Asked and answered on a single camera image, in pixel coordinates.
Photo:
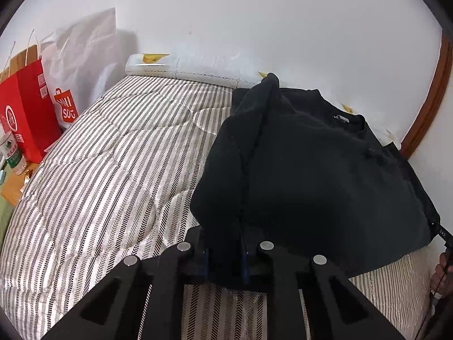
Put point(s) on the white bag with red logo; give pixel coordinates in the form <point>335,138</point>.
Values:
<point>65,102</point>

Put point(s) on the clear plastic water bottle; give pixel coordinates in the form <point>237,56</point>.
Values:
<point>10,152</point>

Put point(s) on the striped quilted bed cover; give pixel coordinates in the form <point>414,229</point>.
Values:
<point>106,184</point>

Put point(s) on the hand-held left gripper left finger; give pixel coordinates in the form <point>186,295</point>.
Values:
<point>204,265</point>

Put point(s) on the white folded pillow mat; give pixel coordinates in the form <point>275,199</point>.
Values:
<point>198,65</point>

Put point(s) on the brown wooden door frame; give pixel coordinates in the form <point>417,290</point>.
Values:
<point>430,113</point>

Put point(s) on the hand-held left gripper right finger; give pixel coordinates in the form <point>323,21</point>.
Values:
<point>244,262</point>

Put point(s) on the black t-shirt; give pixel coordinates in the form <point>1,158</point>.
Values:
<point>300,170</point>

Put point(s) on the person's right hand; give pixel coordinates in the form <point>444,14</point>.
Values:
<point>442,269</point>

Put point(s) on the red paper shopping bag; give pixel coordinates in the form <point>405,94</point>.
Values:
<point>24,113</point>

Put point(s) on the gold wrapper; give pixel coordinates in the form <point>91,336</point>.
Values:
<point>27,174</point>

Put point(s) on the green rug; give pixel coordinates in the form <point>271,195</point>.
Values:
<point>4,219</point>

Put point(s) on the wooden nightstand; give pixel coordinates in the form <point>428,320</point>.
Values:
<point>16,187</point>

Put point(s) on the large wrinkled white bag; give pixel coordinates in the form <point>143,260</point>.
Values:
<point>92,49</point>

